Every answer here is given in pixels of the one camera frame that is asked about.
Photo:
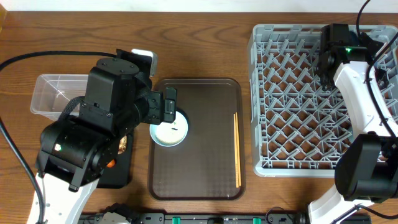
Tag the clear plastic bin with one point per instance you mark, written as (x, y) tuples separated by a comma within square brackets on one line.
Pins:
[(53, 92)]

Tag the brown food scrap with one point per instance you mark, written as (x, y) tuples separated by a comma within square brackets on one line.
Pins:
[(122, 145)]

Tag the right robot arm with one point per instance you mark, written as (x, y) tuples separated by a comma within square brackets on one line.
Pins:
[(367, 172)]

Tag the dark blue plate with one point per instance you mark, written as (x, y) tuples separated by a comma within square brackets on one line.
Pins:
[(354, 38)]

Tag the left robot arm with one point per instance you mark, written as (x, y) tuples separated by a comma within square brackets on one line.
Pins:
[(76, 148)]

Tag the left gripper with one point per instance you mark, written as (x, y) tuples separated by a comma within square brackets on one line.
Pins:
[(159, 110)]

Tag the dark brown serving tray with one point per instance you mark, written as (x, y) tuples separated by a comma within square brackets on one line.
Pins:
[(202, 166)]

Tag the orange carrot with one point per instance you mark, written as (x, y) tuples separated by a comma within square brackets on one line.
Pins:
[(111, 164)]

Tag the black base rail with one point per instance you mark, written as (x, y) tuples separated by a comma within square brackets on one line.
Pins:
[(120, 213)]

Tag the grey dishwasher rack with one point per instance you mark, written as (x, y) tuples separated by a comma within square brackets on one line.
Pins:
[(297, 128)]

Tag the light blue rice bowl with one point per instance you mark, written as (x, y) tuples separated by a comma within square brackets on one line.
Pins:
[(170, 134)]

